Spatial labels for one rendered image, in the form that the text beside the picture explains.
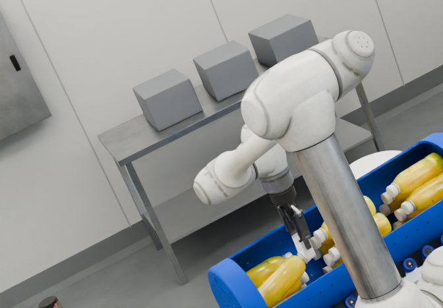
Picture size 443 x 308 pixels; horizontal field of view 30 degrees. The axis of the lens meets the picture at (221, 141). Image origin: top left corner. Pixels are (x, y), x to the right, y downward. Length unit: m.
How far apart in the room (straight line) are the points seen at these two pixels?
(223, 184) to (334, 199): 0.49
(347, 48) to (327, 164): 0.25
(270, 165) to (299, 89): 0.61
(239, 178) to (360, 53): 0.58
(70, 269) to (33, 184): 0.66
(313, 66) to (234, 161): 0.49
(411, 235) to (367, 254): 0.75
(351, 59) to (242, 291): 0.86
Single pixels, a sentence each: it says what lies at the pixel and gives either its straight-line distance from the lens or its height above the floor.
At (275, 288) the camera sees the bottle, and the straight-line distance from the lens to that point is 2.42.
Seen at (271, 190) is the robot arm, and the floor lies 1.40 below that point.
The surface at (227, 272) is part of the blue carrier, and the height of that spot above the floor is 1.23.
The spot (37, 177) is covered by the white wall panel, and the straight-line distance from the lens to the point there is 5.66.
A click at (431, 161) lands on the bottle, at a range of 2.69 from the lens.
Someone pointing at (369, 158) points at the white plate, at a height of 1.04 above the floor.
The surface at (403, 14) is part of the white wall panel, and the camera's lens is 6.32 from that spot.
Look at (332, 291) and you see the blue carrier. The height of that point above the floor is 1.05.
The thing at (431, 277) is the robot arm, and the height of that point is 1.28.
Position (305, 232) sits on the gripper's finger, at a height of 1.25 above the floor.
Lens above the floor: 2.34
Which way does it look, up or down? 19 degrees down
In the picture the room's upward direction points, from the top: 23 degrees counter-clockwise
